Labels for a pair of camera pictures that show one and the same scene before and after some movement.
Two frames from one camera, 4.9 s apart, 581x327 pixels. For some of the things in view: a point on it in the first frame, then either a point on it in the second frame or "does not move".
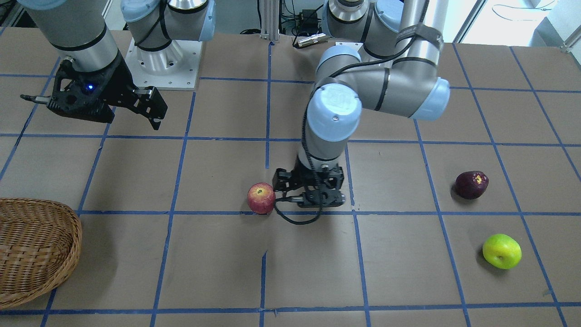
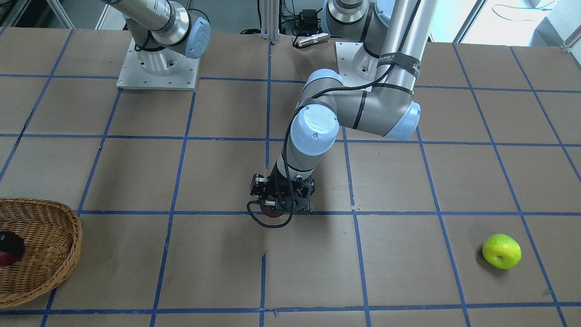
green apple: [502, 251] does not move
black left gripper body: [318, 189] to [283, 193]
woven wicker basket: [39, 242] does not move
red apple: [261, 197] to [12, 248]
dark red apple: [469, 185] to [271, 211]
